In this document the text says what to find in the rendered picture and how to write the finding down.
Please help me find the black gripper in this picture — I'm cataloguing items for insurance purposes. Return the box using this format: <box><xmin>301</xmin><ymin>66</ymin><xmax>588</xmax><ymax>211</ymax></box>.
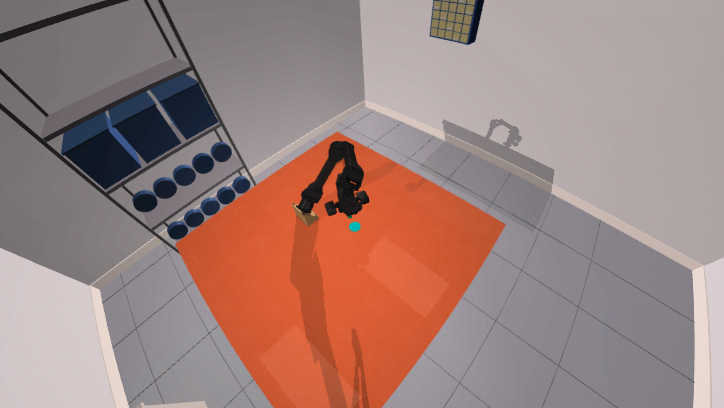
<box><xmin>324</xmin><ymin>191</ymin><xmax>369</xmax><ymax>217</ymax></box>

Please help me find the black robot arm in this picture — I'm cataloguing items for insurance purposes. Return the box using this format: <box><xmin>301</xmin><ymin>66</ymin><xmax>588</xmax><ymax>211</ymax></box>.
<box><xmin>296</xmin><ymin>141</ymin><xmax>364</xmax><ymax>216</ymax></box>

